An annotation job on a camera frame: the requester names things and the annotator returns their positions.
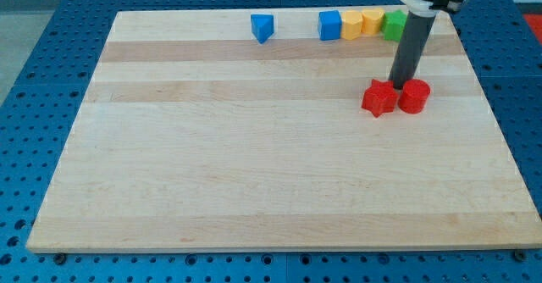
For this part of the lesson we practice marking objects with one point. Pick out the red star block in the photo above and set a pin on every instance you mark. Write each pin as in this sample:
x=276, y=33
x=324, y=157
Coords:
x=380, y=98

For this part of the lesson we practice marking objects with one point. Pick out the green star block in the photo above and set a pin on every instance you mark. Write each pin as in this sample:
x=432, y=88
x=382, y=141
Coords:
x=393, y=25

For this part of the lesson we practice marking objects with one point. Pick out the light wooden board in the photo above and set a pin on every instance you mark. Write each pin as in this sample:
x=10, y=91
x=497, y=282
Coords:
x=194, y=137

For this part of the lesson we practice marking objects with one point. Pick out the blue triangle block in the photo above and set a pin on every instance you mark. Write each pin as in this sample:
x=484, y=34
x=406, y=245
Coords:
x=262, y=26

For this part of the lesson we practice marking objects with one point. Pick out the blue cube block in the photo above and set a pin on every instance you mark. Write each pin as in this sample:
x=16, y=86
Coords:
x=329, y=25

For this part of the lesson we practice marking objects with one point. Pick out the yellow pentagon block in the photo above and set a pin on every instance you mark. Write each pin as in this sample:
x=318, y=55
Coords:
x=351, y=27

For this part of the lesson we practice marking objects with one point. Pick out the red cylinder block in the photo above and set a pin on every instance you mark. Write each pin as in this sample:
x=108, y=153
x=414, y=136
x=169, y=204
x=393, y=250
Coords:
x=414, y=96

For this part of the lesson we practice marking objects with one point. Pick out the yellow heart block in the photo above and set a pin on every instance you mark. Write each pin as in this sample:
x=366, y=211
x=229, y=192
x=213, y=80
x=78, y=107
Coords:
x=372, y=19

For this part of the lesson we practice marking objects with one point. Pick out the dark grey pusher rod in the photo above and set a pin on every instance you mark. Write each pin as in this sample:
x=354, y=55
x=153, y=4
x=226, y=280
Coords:
x=410, y=49

